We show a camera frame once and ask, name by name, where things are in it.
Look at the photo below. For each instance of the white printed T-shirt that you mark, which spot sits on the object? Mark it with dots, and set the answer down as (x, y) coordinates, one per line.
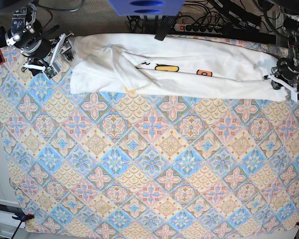
(176, 66)

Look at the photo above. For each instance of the blue clamp lower left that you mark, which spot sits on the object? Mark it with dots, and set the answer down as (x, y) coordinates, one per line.
(22, 217)

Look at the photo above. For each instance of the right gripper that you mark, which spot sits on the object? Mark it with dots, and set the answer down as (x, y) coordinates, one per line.
(41, 54)

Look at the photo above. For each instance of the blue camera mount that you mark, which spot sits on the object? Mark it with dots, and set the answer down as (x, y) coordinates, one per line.
(146, 7)

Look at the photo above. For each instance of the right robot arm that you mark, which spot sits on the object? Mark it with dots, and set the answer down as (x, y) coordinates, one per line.
(31, 38)

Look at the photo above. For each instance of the black power strip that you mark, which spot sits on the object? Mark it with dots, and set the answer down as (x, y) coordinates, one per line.
(198, 28)

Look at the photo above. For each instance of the patterned tile tablecloth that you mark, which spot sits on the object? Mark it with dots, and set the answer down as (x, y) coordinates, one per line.
(108, 165)

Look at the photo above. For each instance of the white cabinet lower left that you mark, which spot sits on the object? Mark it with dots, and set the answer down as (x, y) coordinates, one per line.
(8, 225)

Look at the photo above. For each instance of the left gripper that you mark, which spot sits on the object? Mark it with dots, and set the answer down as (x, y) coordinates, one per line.
(285, 74)

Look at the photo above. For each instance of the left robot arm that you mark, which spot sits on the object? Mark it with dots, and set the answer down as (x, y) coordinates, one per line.
(290, 8)

